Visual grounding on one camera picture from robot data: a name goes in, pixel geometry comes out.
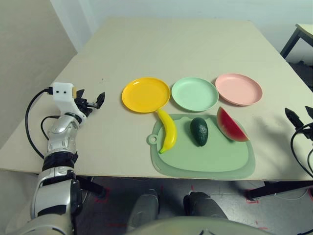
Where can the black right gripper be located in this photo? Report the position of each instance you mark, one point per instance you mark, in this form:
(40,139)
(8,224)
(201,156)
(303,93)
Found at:
(309,132)

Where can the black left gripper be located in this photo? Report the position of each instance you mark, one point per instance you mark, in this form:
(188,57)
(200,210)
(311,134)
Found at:
(85,105)

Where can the red toy watermelon slice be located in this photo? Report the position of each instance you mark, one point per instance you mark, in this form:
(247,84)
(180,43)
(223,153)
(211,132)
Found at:
(231,127)

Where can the yellow toy banana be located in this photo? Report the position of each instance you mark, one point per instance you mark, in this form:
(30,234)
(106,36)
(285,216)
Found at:
(171,132)

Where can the dark green toy avocado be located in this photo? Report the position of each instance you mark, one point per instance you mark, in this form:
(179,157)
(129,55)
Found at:
(200,132)

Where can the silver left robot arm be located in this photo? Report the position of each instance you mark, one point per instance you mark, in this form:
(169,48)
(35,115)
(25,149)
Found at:
(58,137)

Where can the yellow plastic plate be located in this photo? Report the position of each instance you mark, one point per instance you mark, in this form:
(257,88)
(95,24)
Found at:
(145,95)

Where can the pink plastic plate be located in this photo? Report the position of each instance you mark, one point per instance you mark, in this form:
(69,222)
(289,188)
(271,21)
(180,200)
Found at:
(238,89)

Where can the black table leg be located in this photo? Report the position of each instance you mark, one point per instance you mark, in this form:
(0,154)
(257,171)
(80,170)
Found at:
(93,187)
(276,189)

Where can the red floor tape mark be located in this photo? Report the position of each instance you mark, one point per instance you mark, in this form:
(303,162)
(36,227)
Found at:
(252,201)

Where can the mint green plastic plate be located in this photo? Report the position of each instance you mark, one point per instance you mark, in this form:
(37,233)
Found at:
(194,94)

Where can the green silicone cutting mat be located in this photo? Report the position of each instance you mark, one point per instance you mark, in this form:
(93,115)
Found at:
(207,161)

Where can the grey robot left foot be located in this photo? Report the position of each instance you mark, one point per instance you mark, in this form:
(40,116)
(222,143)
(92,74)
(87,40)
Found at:
(144,208)

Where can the grey robot foot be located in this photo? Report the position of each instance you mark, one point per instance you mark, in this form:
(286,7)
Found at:
(144,208)
(203,205)

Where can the grey robot right foot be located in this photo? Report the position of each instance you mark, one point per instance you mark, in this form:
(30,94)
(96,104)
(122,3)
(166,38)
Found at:
(203,205)

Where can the grey robot torso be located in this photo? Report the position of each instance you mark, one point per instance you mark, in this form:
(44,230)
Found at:
(195,227)

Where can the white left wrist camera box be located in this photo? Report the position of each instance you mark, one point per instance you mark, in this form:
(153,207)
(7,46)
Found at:
(62,91)

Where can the beige side table black frame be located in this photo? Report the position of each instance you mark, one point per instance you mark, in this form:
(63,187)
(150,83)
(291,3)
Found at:
(305,30)

